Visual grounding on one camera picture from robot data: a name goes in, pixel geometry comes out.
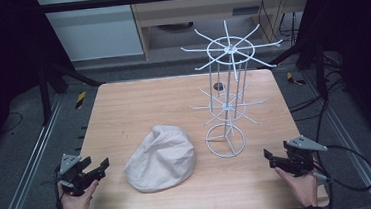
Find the person's left hand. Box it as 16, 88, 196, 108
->
57, 180, 101, 209

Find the yellow-handled tool floor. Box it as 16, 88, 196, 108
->
73, 90, 89, 110
285, 70, 306, 87

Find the white wire hat rack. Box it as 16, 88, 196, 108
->
178, 15, 294, 161

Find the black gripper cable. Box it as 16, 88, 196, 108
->
52, 164, 66, 209
310, 141, 371, 209

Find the person's right hand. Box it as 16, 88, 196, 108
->
274, 163, 320, 209

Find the black metal stand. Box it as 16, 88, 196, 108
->
35, 55, 108, 127
262, 32, 332, 104

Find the white cabinet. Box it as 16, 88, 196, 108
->
35, 0, 146, 65

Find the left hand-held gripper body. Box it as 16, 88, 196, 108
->
53, 151, 98, 199

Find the yellow-handled tool right floor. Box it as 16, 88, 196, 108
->
285, 70, 306, 87

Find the yellow-handled tool left floor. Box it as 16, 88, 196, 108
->
73, 90, 89, 110

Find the black floor cable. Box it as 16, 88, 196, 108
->
0, 110, 25, 134
286, 78, 348, 123

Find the aluminium floor rail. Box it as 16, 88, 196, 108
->
0, 93, 74, 209
302, 66, 371, 209

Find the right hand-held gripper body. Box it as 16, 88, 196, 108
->
282, 133, 330, 179

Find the wooden shelf unit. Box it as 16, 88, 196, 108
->
127, 0, 320, 62

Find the beige cloth hat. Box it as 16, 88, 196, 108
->
120, 122, 199, 195

